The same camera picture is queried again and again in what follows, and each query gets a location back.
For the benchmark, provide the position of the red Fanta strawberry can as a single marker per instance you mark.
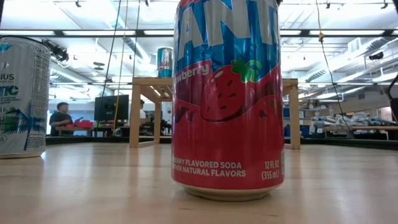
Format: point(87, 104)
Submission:
point(227, 124)

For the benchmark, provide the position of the blue silver Red Bull can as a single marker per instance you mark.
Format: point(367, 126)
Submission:
point(164, 62)

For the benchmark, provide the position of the white Celsius can black lid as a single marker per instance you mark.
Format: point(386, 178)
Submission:
point(21, 93)

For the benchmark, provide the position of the wooden slatted shelf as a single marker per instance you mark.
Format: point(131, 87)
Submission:
point(135, 118)

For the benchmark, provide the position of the black monitor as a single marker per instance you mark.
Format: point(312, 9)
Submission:
point(109, 109)

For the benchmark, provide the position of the red box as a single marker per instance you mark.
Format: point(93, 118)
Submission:
point(82, 124)

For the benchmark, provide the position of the person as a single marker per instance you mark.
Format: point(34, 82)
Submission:
point(60, 119)

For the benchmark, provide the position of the cluttered workbench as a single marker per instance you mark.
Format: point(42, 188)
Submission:
point(357, 127)

